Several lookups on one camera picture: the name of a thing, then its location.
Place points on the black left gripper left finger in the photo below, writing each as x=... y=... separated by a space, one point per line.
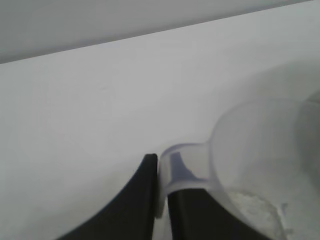
x=125 y=207

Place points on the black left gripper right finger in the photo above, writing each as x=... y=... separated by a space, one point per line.
x=200 y=215

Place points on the white rice grains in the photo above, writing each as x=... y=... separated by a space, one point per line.
x=257 y=210

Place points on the translucent plastic measuring cup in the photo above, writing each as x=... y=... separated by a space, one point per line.
x=262 y=155

